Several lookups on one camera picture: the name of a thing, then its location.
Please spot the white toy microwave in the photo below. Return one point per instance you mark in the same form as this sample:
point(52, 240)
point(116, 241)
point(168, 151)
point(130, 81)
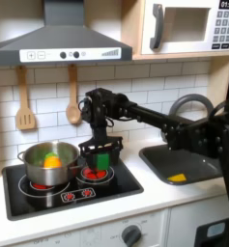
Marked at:
point(186, 45)

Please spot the dark grey oven knob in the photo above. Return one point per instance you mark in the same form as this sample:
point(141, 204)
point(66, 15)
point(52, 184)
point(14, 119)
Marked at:
point(131, 235)

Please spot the light wooden shelf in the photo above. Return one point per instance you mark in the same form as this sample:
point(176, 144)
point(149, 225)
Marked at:
point(183, 55)

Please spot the wooden slotted spatula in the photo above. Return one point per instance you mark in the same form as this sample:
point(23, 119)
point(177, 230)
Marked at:
point(25, 119)

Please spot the grey extractor hood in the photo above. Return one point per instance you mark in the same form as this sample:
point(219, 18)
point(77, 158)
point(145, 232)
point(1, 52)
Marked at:
point(61, 38)

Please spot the yellow block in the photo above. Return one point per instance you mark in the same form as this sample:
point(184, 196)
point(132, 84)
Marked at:
point(177, 178)

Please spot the steel pot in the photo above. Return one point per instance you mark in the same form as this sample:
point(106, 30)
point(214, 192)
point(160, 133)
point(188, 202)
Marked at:
point(48, 177)

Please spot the green block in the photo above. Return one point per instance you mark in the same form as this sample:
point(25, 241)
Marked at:
point(103, 161)

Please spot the wooden side panel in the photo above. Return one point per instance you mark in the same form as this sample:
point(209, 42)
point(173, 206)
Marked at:
point(219, 80)

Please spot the dark grey sink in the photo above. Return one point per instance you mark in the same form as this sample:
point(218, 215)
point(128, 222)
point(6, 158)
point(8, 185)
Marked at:
point(170, 164)

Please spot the orange toy carrot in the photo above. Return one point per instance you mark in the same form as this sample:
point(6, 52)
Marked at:
point(52, 162)

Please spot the black toy stove top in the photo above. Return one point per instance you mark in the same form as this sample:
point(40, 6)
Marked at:
point(119, 188)

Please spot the wooden spoon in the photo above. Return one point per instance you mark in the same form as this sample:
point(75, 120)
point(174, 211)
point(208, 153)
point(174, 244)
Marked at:
point(73, 114)

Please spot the dark grey tap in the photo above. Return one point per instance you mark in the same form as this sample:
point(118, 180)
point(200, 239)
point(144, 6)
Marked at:
point(184, 97)

